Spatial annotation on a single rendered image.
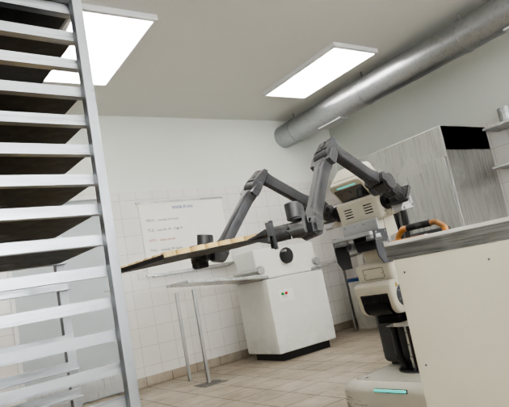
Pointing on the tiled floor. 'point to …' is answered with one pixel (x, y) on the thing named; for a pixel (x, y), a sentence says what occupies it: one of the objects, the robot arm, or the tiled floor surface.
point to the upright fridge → (444, 177)
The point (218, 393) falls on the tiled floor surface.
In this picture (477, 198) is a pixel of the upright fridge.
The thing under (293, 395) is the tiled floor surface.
